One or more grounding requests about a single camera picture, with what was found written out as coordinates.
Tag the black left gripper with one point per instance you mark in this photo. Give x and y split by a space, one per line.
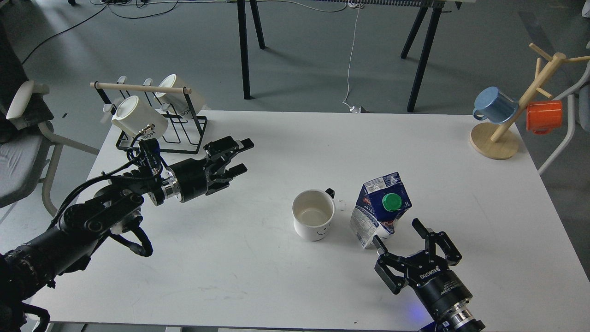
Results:
191 178

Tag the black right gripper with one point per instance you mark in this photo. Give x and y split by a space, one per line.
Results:
438 288

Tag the blue white milk carton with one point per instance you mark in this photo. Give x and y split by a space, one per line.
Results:
380 204

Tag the white smiley mug black handle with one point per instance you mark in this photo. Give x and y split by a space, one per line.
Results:
313 211

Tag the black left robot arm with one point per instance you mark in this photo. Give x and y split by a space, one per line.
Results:
108 206

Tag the rear white mug on rack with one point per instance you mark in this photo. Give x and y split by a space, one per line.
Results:
178 100

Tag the white mug on rack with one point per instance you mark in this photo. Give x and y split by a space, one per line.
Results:
178 100
136 117

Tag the front white mug on rack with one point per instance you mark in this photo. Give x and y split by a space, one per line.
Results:
136 117

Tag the wooden mug tree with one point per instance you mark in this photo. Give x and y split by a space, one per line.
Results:
495 141

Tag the blue mug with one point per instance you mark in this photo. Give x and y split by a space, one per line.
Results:
493 105

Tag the orange mug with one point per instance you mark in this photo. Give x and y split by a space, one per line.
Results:
544 116

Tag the grey office chair left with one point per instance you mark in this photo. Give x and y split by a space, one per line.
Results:
30 150

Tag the black table leg pair right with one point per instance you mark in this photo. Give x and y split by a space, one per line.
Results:
437 7

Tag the black wire mug rack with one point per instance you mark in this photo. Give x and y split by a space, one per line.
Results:
182 136

